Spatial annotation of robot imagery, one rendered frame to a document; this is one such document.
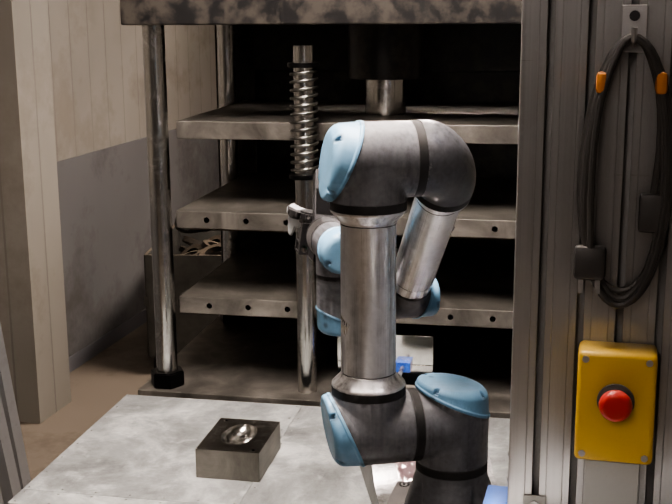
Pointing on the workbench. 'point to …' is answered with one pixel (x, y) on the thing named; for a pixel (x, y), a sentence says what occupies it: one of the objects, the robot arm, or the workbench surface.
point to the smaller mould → (238, 449)
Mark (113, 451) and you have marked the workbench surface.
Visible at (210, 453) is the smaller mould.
